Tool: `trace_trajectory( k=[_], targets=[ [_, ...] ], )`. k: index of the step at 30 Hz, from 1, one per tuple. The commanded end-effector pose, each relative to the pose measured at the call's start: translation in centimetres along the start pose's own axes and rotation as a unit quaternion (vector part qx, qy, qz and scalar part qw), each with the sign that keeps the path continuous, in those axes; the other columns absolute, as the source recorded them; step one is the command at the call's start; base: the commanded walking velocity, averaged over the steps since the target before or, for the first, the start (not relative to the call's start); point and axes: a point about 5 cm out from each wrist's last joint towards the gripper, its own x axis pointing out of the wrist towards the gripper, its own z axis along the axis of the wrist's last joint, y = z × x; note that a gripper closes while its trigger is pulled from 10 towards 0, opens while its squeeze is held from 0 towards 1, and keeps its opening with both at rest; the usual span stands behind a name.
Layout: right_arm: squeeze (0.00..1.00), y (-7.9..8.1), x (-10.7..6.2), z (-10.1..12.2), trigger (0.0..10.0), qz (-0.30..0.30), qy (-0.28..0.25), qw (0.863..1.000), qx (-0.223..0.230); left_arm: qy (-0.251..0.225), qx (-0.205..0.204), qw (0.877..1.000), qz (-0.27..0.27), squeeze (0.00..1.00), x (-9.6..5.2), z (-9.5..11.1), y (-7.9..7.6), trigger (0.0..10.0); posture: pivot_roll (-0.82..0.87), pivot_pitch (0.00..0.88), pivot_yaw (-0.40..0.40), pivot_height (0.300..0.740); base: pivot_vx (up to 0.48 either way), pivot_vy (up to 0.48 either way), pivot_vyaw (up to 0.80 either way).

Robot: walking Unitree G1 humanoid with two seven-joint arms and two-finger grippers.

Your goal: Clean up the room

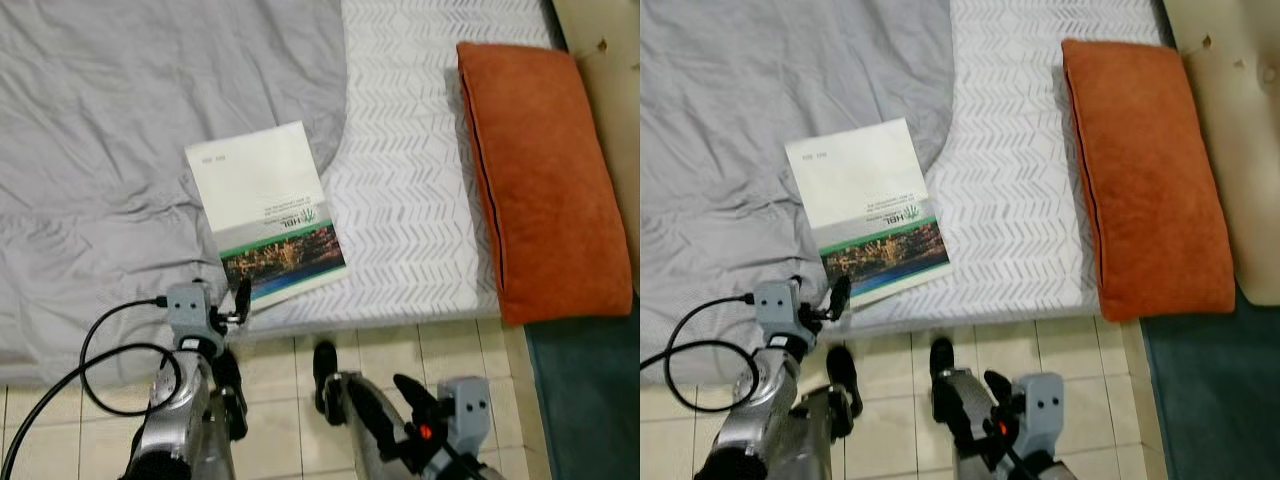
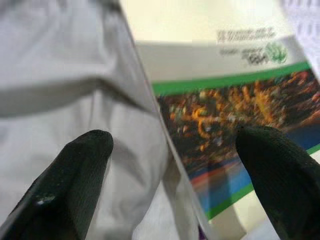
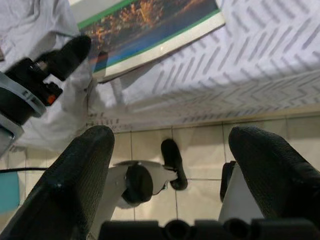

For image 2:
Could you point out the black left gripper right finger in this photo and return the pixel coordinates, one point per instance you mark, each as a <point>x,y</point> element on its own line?
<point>285,180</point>

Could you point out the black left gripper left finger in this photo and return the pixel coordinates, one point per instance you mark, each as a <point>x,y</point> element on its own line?
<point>65,190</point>

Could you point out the white booklet with city photo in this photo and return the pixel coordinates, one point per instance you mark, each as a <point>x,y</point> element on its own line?
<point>225,112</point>

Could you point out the grey crumpled blanket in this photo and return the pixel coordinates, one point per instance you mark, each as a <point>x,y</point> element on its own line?
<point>62,75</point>

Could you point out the white patterned bed sheet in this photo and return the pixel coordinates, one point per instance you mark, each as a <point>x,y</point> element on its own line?
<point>307,25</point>

